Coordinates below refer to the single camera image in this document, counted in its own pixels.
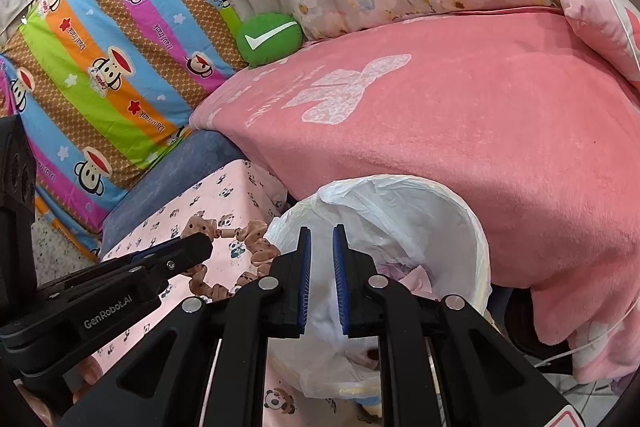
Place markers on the striped monkey print quilt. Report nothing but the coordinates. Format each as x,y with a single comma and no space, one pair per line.
115,57

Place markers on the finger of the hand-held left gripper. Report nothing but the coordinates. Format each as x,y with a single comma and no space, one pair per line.
180,252

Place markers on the pink and white pillow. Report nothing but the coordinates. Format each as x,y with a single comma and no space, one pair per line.
600,22

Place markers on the blue-grey cushion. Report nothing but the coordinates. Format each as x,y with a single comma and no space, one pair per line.
175,172

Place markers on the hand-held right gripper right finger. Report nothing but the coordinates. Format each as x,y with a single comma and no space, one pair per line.
340,287

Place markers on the small pink cloth piece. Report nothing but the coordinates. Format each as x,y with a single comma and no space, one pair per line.
407,279

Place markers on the pink panda print cloth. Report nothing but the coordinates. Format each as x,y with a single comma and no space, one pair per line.
225,202

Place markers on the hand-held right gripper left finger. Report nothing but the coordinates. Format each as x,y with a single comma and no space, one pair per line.
303,282

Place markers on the green cushion with white tick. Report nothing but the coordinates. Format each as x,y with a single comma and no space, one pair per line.
267,39

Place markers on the pink rabbit print blanket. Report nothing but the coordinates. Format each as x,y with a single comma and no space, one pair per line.
475,132

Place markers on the bin with white plastic bag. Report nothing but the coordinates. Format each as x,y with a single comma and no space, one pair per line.
400,217

